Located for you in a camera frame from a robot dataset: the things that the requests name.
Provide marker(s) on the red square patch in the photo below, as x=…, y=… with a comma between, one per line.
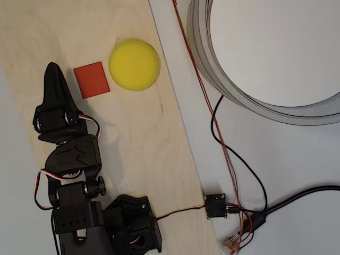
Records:
x=91, y=79

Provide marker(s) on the black robot arm with base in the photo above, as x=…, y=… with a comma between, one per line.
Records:
x=77, y=154

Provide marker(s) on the grey round conical object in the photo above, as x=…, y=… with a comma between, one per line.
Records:
x=202, y=58

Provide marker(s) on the small black controller board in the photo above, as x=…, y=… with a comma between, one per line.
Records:
x=215, y=205

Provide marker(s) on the clear plastic connector plug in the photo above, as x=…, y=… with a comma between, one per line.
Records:
x=229, y=245

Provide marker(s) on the yellow round foam disc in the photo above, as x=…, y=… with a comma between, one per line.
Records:
x=134, y=65

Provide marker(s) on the light plywood board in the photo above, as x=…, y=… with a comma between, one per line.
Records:
x=138, y=138

